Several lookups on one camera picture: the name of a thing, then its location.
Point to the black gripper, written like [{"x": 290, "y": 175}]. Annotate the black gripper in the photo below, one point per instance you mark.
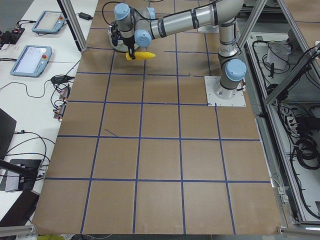
[{"x": 130, "y": 45}]

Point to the yellow corn cob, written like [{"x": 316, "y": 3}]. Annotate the yellow corn cob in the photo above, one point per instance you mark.
[{"x": 140, "y": 55}]

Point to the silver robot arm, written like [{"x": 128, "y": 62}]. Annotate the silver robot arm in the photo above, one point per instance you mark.
[{"x": 139, "y": 27}]

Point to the pale green cooking pot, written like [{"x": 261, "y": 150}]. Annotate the pale green cooking pot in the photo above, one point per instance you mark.
[{"x": 121, "y": 47}]

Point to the black power adapter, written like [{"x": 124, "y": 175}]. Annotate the black power adapter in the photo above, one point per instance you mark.
[{"x": 85, "y": 16}]

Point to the upper teach pendant tablet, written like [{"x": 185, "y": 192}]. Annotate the upper teach pendant tablet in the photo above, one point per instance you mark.
[{"x": 49, "y": 22}]

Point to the teach pendant tablet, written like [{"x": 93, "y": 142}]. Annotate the teach pendant tablet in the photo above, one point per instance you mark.
[
  {"x": 49, "y": 22},
  {"x": 32, "y": 61}
]

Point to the lower teach pendant tablet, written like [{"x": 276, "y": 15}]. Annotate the lower teach pendant tablet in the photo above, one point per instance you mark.
[{"x": 32, "y": 61}]

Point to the brown paper table cover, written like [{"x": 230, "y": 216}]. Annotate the brown paper table cover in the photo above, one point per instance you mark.
[{"x": 139, "y": 151}]

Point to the black laptop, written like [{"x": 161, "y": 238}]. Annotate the black laptop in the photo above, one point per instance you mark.
[{"x": 7, "y": 130}]

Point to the aluminium frame post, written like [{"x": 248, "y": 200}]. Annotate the aluminium frame post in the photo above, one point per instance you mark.
[{"x": 68, "y": 11}]

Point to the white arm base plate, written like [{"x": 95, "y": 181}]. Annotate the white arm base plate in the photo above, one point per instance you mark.
[{"x": 217, "y": 96}]

